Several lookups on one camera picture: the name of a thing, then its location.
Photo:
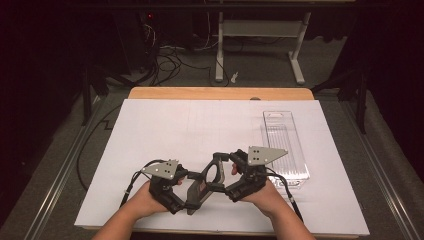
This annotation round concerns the person's left hand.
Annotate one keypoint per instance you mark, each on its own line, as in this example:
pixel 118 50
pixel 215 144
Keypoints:
pixel 143 203

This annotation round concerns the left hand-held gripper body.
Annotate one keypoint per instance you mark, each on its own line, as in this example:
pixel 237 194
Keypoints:
pixel 163 191

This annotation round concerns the small white floor object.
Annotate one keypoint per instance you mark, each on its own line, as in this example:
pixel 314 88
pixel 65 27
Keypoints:
pixel 234 77

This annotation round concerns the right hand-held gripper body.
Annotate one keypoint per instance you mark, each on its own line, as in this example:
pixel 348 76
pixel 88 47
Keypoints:
pixel 248 176

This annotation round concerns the wooden table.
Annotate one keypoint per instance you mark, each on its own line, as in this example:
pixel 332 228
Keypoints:
pixel 216 93

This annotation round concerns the dark computer tower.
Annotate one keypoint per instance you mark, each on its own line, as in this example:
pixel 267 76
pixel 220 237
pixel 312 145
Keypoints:
pixel 143 36

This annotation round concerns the white desk frame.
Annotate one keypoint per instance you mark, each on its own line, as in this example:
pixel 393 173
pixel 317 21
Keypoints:
pixel 256 28

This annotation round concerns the person's right hand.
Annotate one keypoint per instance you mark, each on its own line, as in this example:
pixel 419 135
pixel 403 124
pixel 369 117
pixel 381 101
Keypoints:
pixel 263 200

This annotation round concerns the white board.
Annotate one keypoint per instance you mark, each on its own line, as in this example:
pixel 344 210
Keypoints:
pixel 200 126

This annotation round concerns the metal floor rail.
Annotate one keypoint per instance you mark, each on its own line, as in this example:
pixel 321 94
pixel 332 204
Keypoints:
pixel 56 186
pixel 383 173

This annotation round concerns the clear plastic package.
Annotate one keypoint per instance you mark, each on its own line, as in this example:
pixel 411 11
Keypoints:
pixel 283 133

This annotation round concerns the black metal stand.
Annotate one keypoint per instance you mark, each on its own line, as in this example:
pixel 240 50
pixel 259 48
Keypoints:
pixel 88 90
pixel 360 96

